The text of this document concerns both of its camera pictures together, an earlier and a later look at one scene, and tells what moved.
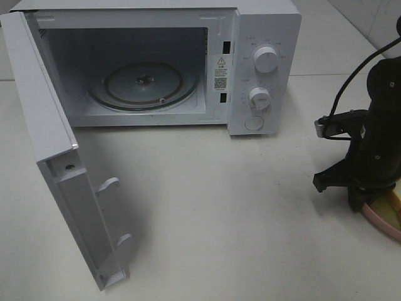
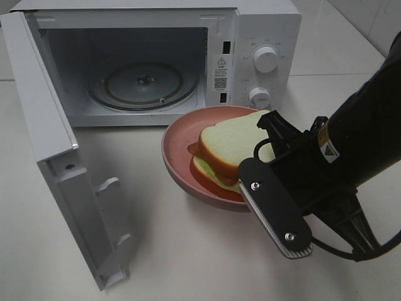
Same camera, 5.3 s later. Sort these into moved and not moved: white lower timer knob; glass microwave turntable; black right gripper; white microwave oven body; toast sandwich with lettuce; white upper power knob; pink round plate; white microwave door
Moved: pink round plate; black right gripper; toast sandwich with lettuce
Not moved: glass microwave turntable; white upper power knob; white lower timer knob; white microwave oven body; white microwave door
